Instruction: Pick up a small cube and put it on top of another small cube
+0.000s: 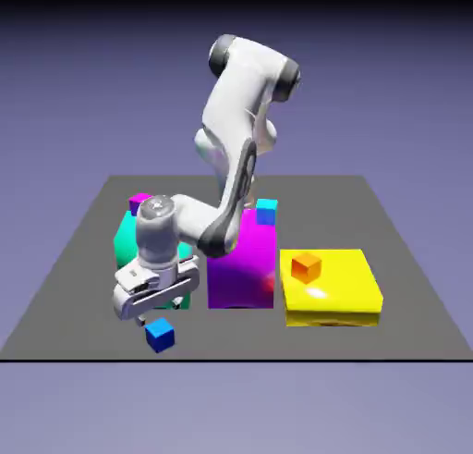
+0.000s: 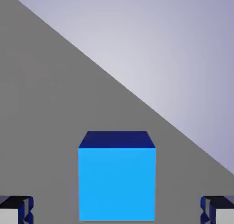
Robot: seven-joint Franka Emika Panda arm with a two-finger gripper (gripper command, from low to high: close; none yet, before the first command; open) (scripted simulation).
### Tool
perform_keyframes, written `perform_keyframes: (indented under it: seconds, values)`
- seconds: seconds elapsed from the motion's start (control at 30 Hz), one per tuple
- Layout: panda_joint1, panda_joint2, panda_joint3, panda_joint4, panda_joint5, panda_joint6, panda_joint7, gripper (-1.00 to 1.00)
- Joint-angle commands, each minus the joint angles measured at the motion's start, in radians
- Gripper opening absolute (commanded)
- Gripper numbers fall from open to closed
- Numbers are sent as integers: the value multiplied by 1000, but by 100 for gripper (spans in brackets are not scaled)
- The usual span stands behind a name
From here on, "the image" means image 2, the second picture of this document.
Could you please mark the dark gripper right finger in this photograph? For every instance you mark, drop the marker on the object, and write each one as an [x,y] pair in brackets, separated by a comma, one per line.
[217,207]

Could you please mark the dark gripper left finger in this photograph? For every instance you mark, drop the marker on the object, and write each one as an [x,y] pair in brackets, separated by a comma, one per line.
[16,207]

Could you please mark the small blue cube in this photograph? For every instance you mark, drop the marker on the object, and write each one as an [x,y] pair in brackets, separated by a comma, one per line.
[117,182]

